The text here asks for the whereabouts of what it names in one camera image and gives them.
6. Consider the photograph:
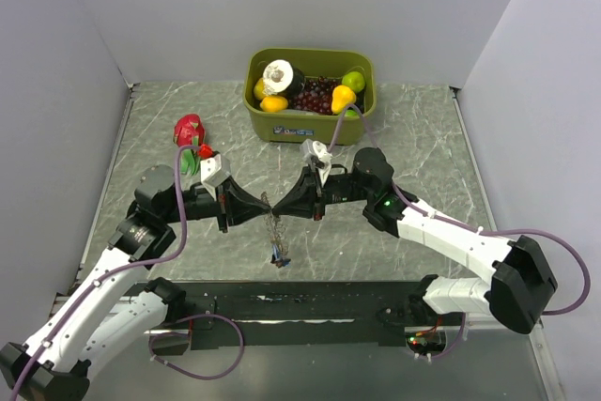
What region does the aluminium rail frame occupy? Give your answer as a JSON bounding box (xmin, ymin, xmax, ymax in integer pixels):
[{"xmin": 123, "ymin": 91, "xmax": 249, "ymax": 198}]
[{"xmin": 47, "ymin": 290, "xmax": 140, "ymax": 324}]

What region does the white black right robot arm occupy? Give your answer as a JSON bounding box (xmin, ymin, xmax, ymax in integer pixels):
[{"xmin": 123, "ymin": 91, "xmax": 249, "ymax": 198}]
[{"xmin": 272, "ymin": 140, "xmax": 557, "ymax": 334}]

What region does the large silver toothed keyring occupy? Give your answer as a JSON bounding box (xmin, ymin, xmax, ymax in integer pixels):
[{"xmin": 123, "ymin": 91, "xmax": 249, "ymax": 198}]
[{"xmin": 265, "ymin": 210, "xmax": 288, "ymax": 258}]

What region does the orange yellow mango toy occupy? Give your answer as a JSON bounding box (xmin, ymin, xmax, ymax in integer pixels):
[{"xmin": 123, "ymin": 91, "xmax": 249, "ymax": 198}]
[{"xmin": 259, "ymin": 95, "xmax": 288, "ymax": 113}]

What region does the white black cylinder roll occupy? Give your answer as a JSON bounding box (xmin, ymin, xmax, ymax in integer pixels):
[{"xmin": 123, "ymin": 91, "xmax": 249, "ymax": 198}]
[{"xmin": 262, "ymin": 59, "xmax": 305, "ymax": 98}]

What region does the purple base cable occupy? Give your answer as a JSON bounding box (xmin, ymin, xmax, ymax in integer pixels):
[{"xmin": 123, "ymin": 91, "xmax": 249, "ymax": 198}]
[
  {"xmin": 147, "ymin": 313, "xmax": 245, "ymax": 381},
  {"xmin": 412, "ymin": 314, "xmax": 470, "ymax": 364}
]

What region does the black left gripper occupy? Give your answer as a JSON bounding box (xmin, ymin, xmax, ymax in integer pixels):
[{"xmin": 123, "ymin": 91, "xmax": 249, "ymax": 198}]
[{"xmin": 162, "ymin": 174, "xmax": 270, "ymax": 232}]

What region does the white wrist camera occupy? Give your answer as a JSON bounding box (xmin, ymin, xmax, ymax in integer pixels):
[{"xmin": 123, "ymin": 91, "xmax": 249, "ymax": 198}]
[
  {"xmin": 199, "ymin": 153, "xmax": 232, "ymax": 201},
  {"xmin": 300, "ymin": 139, "xmax": 332, "ymax": 188}
]

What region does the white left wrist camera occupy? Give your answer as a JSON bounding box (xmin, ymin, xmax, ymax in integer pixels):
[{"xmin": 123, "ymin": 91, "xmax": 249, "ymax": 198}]
[{"xmin": 199, "ymin": 153, "xmax": 232, "ymax": 201}]

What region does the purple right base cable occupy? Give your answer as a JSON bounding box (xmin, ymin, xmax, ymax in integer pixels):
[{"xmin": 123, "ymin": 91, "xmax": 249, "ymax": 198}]
[{"xmin": 412, "ymin": 314, "xmax": 470, "ymax": 364}]

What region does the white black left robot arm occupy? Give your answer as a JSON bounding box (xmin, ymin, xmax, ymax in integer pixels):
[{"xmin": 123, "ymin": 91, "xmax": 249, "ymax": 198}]
[{"xmin": 1, "ymin": 158, "xmax": 270, "ymax": 400}]

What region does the yellow lemon toy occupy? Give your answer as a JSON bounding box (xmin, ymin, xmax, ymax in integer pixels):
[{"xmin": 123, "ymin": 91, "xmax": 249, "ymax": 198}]
[{"xmin": 253, "ymin": 78, "xmax": 266, "ymax": 101}]

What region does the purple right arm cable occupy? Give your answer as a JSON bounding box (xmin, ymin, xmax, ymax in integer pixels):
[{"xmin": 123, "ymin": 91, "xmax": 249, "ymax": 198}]
[{"xmin": 328, "ymin": 104, "xmax": 591, "ymax": 316}]

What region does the dark red grape bunch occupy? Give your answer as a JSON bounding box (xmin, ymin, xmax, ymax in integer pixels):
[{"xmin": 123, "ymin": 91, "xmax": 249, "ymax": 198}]
[{"xmin": 288, "ymin": 77, "xmax": 340, "ymax": 116}]

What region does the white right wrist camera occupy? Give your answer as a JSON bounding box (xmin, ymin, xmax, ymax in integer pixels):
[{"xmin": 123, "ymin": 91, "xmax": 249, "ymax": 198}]
[{"xmin": 300, "ymin": 139, "xmax": 332, "ymax": 188}]

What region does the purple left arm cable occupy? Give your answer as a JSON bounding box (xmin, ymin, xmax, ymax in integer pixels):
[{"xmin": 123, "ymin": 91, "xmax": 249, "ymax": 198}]
[{"xmin": 8, "ymin": 145, "xmax": 208, "ymax": 401}]

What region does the blue tag key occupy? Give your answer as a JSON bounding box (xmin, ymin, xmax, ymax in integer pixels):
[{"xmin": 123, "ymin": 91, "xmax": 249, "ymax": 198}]
[{"xmin": 270, "ymin": 251, "xmax": 290, "ymax": 268}]

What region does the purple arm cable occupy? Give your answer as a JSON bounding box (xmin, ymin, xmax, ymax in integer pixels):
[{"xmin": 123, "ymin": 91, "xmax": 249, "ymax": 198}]
[
  {"xmin": 8, "ymin": 145, "xmax": 208, "ymax": 401},
  {"xmin": 328, "ymin": 104, "xmax": 591, "ymax": 316}
]

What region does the yellow pear toy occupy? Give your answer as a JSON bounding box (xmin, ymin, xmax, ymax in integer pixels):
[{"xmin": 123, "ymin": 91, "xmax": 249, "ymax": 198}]
[{"xmin": 331, "ymin": 85, "xmax": 357, "ymax": 115}]

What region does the green lime toy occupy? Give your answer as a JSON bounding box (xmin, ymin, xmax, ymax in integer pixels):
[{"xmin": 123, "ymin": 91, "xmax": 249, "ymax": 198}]
[{"xmin": 341, "ymin": 71, "xmax": 366, "ymax": 93}]

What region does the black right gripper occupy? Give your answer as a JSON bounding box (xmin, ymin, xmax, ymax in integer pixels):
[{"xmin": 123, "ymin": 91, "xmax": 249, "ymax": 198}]
[{"xmin": 272, "ymin": 162, "xmax": 374, "ymax": 221}]

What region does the olive green plastic bin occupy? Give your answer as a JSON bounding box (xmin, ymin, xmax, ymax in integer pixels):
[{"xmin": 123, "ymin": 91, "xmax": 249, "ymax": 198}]
[{"xmin": 244, "ymin": 47, "xmax": 377, "ymax": 144}]

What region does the red dragon fruit toy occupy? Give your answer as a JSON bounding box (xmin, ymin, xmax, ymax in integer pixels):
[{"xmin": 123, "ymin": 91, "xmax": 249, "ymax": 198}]
[{"xmin": 173, "ymin": 114, "xmax": 206, "ymax": 176}]

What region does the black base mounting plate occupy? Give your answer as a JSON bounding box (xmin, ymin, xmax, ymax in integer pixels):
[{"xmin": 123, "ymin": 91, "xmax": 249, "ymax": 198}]
[{"xmin": 162, "ymin": 281, "xmax": 462, "ymax": 350}]

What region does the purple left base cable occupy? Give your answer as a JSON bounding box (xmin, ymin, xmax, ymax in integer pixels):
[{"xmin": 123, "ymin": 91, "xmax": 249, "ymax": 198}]
[{"xmin": 147, "ymin": 313, "xmax": 245, "ymax": 381}]

